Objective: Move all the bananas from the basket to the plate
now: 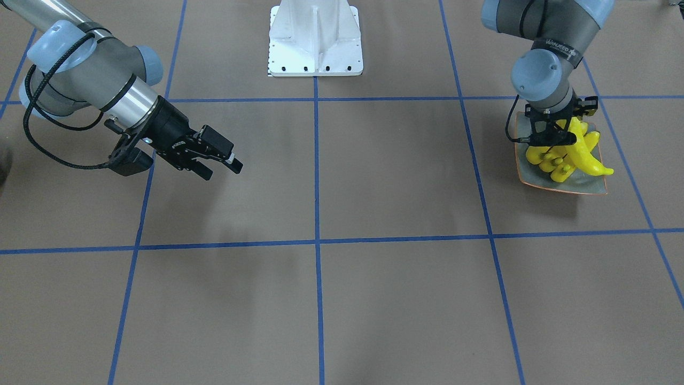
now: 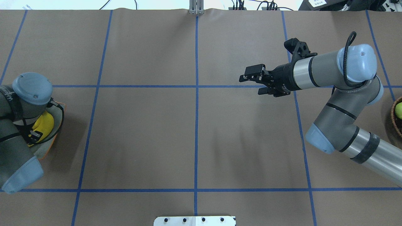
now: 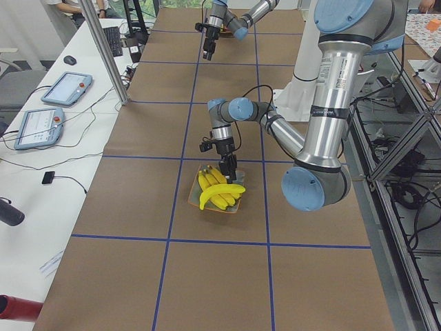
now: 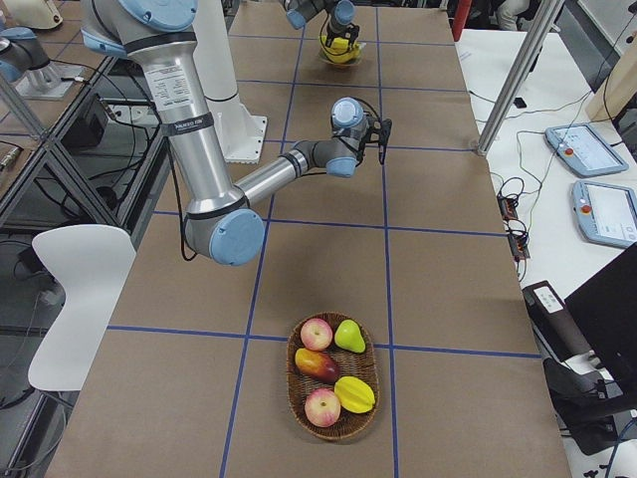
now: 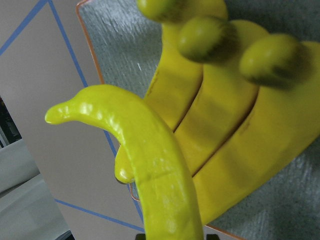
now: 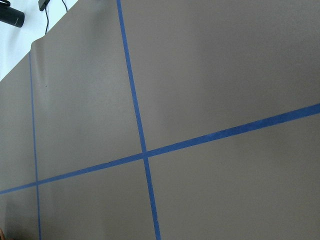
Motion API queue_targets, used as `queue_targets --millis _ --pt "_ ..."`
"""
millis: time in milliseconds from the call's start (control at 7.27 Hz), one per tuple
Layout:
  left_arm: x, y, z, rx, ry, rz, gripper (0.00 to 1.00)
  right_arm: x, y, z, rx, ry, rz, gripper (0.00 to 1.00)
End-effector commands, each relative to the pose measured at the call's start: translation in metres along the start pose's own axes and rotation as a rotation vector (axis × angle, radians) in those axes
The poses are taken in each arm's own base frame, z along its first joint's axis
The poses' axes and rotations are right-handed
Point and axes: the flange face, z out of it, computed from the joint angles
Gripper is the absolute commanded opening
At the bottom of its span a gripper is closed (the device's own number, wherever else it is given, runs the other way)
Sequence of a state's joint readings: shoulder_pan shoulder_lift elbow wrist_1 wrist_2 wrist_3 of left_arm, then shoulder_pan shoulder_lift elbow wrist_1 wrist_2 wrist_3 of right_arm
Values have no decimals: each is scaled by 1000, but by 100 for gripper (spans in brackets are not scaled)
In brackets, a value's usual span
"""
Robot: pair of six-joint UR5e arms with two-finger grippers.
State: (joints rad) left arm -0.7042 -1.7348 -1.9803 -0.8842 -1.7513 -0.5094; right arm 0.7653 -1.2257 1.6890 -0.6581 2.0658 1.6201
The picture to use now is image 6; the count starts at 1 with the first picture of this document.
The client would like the small black box device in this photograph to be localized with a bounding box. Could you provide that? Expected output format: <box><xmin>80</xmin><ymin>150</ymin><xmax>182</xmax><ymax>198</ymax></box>
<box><xmin>38</xmin><ymin>0</ymin><xmax>50</xmax><ymax>12</ymax></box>

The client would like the black cylinder object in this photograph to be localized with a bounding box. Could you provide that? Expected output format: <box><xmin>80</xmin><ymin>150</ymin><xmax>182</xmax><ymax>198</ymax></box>
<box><xmin>0</xmin><ymin>2</ymin><xmax>25</xmax><ymax>28</ymax></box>

